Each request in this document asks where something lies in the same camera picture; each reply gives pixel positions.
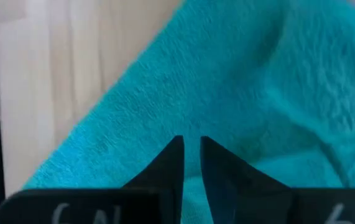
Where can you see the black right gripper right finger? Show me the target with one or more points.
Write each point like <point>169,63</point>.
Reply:
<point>242,193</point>

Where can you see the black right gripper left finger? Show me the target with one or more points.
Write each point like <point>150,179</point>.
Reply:
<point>152,199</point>

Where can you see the teal green microfiber towel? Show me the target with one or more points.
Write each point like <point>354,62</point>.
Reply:
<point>227,77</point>

